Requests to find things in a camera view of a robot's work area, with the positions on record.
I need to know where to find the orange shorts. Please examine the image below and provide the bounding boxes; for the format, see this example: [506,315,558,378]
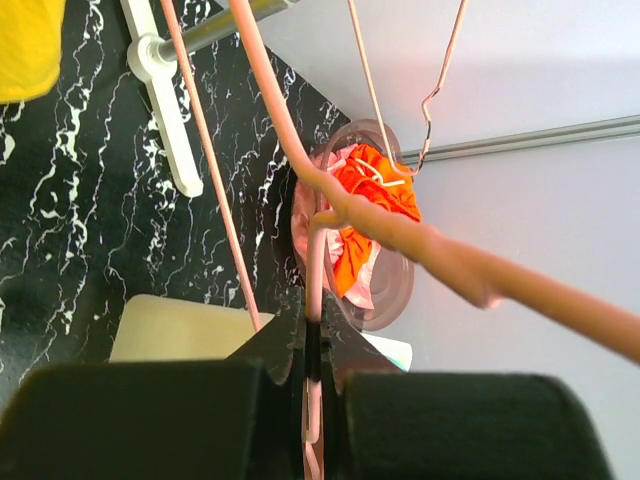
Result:
[329,143,422,308]

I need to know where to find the pink shorts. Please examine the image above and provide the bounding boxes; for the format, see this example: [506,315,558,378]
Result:
[290,144,381,311]

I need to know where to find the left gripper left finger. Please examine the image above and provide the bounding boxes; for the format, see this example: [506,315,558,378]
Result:
[1,289,305,479]

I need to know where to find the white stacked storage box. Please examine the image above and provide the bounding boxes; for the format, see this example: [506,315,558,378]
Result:
[109,294,255,362]

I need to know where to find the pink wire hanger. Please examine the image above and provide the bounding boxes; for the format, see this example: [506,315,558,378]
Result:
[159,0,640,480]
[347,1,468,176]

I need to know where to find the brown translucent basket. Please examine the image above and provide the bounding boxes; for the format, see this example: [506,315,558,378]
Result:
[295,120,414,331]

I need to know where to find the metal clothes rack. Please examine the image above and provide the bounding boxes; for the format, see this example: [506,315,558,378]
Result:
[120,0,299,198]

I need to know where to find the yellow shorts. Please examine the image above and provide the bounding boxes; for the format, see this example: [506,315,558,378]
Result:
[1,0,66,104]

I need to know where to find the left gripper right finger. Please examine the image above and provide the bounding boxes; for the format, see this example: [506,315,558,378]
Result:
[321,293,614,479]

